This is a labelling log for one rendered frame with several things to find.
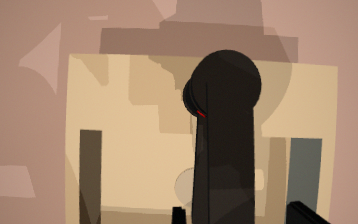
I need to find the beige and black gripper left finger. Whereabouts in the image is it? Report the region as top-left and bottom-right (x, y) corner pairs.
(172, 206), (186, 224)

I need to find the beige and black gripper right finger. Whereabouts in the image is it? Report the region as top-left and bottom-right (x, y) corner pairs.
(286, 201), (330, 224)

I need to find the tan rectangular basin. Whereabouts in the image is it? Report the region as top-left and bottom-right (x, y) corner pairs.
(65, 54), (338, 224)

